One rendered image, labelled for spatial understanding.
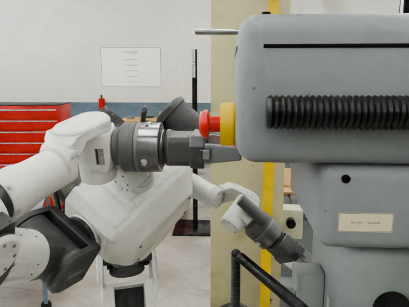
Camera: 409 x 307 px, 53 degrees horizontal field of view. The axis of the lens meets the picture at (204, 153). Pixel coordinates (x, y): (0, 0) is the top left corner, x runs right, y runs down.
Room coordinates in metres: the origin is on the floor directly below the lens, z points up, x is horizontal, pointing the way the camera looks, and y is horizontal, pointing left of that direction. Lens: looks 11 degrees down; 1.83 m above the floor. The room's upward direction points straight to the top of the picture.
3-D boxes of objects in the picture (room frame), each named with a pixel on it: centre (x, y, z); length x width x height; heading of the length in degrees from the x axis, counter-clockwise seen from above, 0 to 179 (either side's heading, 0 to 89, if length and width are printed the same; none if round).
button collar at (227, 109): (0.57, -0.03, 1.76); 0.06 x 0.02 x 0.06; 177
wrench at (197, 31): (0.67, -0.11, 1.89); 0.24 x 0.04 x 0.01; 88
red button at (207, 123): (0.57, -0.01, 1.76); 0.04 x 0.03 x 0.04; 177
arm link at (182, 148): (0.72, 0.06, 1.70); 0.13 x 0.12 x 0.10; 177
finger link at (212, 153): (0.66, -0.03, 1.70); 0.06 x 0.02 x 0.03; 87
